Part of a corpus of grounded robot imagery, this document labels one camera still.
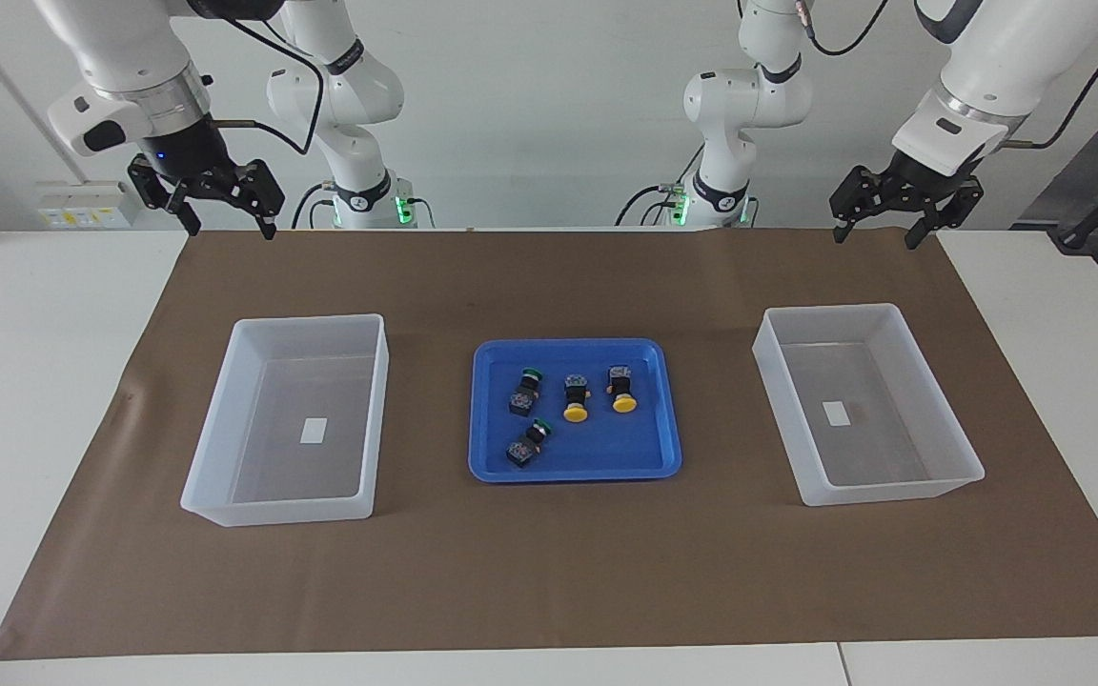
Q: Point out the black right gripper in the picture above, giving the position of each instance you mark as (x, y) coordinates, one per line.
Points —
(189, 162)

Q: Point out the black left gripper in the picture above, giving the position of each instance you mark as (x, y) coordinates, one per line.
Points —
(925, 176)

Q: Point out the yellow push button switch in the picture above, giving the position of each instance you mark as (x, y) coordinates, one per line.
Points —
(576, 393)
(621, 386)

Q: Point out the green push button switch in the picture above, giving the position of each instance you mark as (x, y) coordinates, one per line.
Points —
(528, 446)
(523, 395)

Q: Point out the white rectangular label sticker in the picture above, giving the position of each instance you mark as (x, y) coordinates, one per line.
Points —
(835, 413)
(315, 431)

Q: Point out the translucent white plastic box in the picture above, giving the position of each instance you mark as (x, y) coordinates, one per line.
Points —
(892, 457)
(254, 476)

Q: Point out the blue plastic tray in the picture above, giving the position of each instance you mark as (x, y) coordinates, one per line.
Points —
(606, 457)

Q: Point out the brown table mat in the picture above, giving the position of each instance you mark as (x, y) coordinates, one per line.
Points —
(559, 572)

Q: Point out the white wall socket box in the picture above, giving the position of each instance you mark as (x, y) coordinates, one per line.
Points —
(82, 205)

